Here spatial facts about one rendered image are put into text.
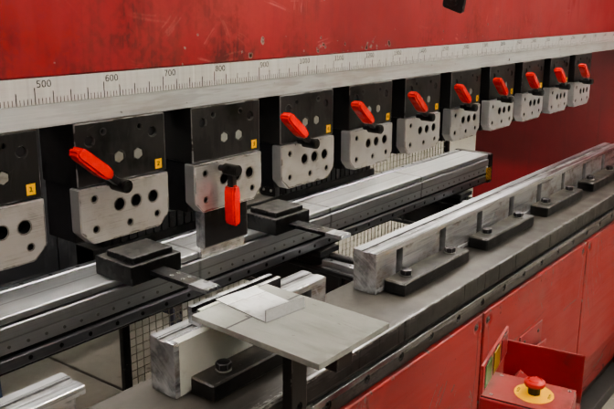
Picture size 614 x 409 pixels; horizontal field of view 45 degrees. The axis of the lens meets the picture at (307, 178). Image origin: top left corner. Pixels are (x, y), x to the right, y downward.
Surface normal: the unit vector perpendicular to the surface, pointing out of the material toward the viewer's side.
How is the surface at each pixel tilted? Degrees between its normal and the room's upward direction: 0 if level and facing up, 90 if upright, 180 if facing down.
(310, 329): 0
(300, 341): 0
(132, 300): 90
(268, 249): 90
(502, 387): 0
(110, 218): 90
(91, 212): 90
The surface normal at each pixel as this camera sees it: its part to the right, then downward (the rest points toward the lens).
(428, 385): 0.77, 0.15
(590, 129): -0.63, 0.18
